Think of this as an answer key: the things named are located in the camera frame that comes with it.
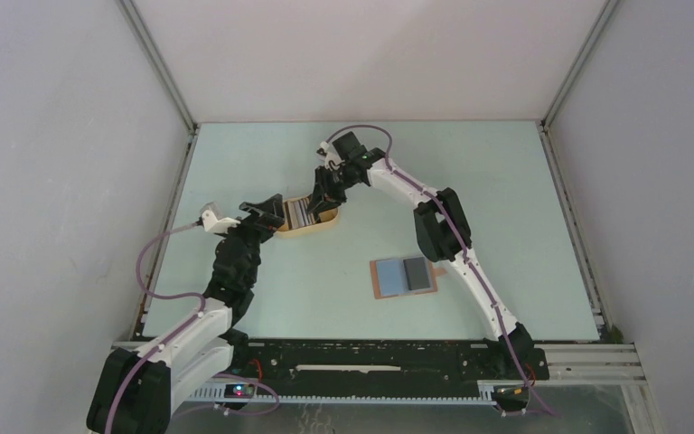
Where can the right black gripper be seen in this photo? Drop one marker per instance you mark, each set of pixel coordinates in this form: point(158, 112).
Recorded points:
point(326, 192)

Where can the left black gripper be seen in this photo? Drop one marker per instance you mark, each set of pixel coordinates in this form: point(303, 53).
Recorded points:
point(264, 225)

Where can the yellow oval card tray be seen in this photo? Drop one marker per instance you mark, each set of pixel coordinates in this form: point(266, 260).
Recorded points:
point(323, 221)

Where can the brown leather card holder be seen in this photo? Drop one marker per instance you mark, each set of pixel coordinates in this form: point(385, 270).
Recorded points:
point(388, 278)

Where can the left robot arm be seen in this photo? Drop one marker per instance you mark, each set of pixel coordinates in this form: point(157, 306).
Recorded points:
point(139, 390)

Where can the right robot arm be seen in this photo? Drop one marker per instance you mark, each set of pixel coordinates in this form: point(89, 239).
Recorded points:
point(442, 230)

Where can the cards in tray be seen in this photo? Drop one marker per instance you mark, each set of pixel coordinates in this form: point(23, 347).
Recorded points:
point(298, 217)

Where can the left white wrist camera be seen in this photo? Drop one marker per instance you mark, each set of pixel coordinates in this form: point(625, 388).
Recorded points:
point(214, 221)

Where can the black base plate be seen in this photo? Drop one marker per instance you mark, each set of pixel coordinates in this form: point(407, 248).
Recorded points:
point(395, 369)

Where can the grey cable duct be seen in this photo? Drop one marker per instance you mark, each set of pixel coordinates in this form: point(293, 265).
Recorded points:
point(221, 392)

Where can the aluminium frame rail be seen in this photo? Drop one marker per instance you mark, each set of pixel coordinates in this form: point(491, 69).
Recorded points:
point(589, 363)

